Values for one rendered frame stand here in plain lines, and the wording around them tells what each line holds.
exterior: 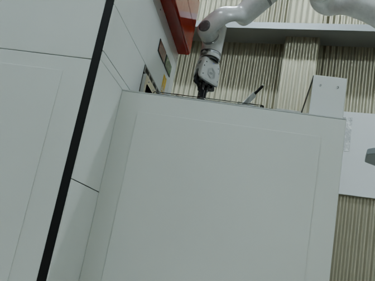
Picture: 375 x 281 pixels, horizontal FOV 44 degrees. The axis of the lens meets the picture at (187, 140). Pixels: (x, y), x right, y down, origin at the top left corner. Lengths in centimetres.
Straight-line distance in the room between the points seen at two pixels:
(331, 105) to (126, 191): 62
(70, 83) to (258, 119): 50
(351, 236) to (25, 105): 323
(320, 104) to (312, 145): 15
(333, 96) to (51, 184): 80
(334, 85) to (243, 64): 315
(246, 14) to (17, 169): 112
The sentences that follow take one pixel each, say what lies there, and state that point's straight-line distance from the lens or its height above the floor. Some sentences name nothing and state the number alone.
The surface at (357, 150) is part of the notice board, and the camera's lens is 415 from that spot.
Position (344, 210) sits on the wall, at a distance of 407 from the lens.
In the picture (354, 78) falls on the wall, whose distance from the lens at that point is 438.
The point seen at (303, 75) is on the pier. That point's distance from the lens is 424.
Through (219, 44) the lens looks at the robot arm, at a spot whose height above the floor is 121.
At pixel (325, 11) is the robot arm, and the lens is 195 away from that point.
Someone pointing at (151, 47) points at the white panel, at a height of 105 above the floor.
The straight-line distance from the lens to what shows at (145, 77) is 155.
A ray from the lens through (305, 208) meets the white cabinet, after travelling 124.
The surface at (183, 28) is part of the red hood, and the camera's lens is 186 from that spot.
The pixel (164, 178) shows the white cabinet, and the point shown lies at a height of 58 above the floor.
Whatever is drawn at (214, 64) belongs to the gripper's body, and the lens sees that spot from 187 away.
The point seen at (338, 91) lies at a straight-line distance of 140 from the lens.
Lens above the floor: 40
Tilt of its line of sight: 14 degrees up
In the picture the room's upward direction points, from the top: 11 degrees clockwise
